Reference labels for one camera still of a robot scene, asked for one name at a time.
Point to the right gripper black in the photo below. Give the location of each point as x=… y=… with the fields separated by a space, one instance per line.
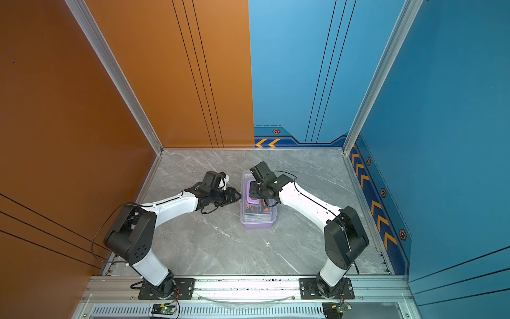
x=252 y=191

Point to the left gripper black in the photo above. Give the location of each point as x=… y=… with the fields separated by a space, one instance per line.
x=232 y=194

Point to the clear toolbox lid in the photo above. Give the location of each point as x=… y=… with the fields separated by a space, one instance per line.
x=254 y=209

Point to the purple toolbox base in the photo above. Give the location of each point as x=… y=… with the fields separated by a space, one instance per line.
x=258 y=224

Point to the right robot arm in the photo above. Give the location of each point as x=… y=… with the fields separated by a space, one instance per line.
x=345 y=237

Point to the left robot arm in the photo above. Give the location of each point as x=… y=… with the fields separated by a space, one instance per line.
x=132 y=232

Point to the left green circuit board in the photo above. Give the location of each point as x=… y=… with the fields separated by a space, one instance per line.
x=163 y=310

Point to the green circuit board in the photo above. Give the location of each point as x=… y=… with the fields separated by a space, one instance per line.
x=163 y=310
x=335 y=310

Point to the right green circuit board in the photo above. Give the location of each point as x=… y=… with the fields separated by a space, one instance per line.
x=335 y=310

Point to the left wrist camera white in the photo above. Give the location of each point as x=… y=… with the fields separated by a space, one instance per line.
x=224 y=181

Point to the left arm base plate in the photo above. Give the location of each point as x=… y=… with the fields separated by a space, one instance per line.
x=170 y=289

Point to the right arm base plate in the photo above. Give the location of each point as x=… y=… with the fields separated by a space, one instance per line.
x=317 y=288

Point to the aluminium front rail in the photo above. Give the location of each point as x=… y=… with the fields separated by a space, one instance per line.
x=254 y=289

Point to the left aluminium corner post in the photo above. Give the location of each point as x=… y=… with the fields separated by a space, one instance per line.
x=91 y=30

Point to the aluminium corner post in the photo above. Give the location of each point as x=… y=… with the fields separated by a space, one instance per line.
x=399 y=33
x=91 y=30

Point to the right aluminium corner post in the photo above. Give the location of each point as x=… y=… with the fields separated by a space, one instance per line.
x=399 y=33

